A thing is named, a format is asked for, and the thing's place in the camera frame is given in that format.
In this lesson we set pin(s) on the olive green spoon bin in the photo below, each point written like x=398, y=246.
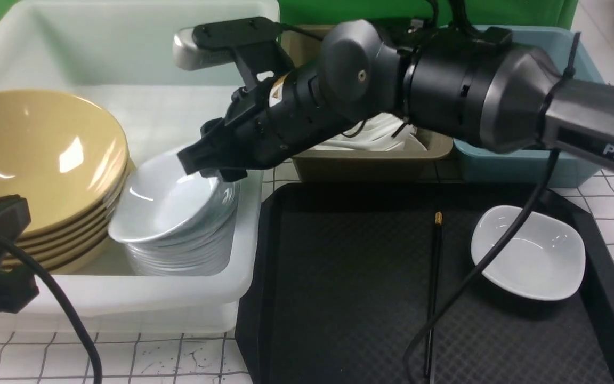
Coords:
x=371, y=160

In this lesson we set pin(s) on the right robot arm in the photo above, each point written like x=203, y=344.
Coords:
x=479, y=87

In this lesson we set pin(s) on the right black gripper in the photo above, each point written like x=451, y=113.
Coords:
x=278, y=113

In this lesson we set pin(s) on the stack of white dishes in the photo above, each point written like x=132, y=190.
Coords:
x=201, y=248

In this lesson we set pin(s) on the green backdrop cloth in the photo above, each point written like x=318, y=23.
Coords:
x=536, y=13

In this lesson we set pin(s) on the stack of tan bowls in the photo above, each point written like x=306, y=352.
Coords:
x=69, y=159

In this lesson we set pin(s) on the large white plastic tub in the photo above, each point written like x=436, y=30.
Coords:
x=119, y=54

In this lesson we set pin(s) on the black chopstick gold tip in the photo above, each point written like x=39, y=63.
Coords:
x=436, y=250

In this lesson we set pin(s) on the white dish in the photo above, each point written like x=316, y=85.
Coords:
x=545, y=261
x=159, y=199

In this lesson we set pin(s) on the blue chopstick bin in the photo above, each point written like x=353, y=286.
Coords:
x=526, y=166

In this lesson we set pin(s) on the pile of white spoons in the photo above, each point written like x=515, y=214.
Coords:
x=384, y=132

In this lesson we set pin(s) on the black serving tray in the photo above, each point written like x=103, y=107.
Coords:
x=341, y=286

